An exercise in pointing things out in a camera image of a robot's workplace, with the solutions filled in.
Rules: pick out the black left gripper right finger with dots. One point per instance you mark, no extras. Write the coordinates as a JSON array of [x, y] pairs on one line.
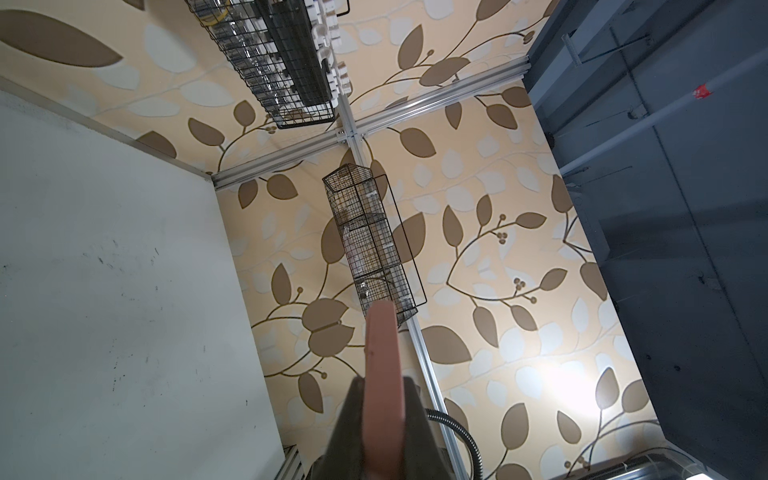
[[421, 456]]

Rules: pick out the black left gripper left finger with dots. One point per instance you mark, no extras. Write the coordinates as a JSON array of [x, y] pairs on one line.
[[343, 458]]

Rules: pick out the phone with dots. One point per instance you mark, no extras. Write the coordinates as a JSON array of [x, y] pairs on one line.
[[383, 409]]

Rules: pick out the right wall wire basket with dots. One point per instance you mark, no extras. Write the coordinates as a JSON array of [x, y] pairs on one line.
[[373, 233]]

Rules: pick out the wall wire basket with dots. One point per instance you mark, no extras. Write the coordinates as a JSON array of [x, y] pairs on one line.
[[285, 52], [373, 233]]

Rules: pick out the back wall wire basket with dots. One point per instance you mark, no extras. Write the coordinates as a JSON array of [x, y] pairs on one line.
[[285, 52]]

